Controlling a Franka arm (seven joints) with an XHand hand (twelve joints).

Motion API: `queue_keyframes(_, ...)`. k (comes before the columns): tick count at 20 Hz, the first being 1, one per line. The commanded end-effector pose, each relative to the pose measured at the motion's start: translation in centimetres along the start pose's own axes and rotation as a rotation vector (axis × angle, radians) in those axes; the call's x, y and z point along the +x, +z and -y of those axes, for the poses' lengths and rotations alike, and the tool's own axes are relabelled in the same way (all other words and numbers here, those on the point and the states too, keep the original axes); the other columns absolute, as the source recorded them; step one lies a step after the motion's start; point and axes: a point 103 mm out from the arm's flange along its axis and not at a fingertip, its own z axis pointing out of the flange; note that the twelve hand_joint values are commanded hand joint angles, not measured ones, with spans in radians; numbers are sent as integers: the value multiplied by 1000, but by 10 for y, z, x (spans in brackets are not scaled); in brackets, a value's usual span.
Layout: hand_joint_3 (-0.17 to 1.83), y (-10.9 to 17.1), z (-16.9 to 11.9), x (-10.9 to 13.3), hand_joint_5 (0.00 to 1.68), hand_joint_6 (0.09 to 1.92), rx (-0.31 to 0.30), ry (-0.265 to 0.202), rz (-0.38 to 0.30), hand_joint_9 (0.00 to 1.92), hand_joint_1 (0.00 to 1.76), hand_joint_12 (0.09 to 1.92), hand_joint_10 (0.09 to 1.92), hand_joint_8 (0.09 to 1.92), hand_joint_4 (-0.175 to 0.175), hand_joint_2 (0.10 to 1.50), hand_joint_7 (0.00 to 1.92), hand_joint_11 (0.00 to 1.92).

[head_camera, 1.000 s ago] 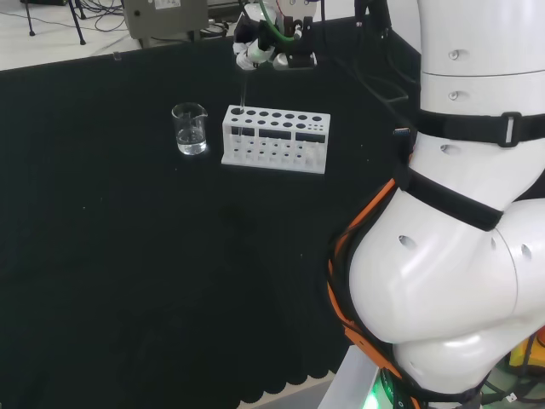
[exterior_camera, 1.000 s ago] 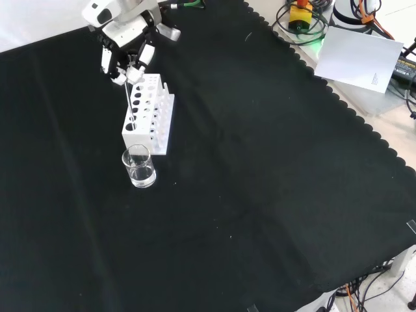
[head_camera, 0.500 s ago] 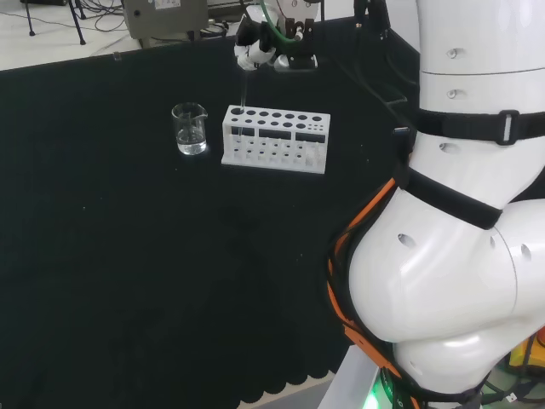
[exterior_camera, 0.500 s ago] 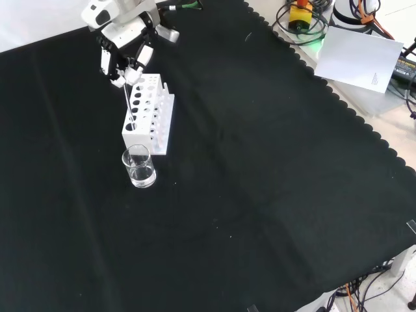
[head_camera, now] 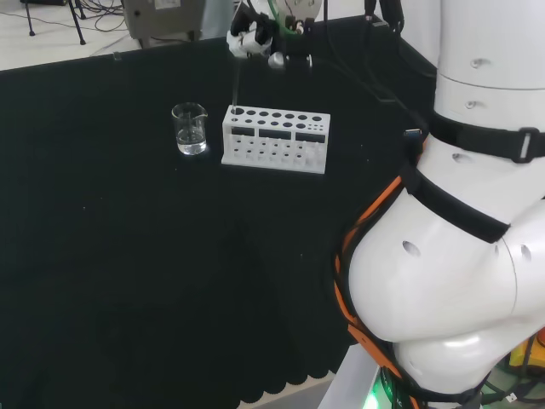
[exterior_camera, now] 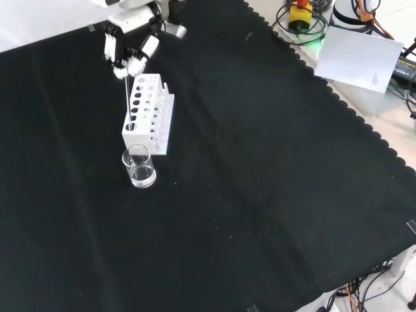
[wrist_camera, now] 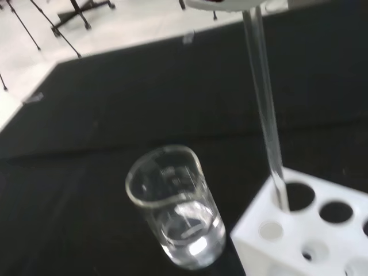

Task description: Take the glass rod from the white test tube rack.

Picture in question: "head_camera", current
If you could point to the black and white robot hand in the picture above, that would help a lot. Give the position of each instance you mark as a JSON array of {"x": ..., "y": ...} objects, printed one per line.
[{"x": 255, "y": 38}]

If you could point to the clear glass rod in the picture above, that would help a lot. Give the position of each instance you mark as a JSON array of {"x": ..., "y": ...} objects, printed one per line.
[{"x": 235, "y": 85}]

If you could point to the white test tube rack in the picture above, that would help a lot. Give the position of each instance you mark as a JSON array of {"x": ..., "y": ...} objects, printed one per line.
[{"x": 272, "y": 164}]

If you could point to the grey equipment box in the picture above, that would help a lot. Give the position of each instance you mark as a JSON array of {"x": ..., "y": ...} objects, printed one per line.
[{"x": 166, "y": 19}]

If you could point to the small clear glass beaker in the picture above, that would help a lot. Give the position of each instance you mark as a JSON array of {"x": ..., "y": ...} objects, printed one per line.
[{"x": 190, "y": 136}]

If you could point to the black tripod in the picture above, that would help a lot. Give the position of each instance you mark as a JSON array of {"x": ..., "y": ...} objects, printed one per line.
[{"x": 76, "y": 17}]

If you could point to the black bench cloth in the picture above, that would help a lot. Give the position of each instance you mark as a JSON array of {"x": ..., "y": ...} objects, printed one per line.
[{"x": 170, "y": 255}]

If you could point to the yellow stop button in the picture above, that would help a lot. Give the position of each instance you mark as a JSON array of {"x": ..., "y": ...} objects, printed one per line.
[{"x": 517, "y": 358}]

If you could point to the grey metal base plate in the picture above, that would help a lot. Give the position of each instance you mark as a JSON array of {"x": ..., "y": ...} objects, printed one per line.
[{"x": 340, "y": 383}]

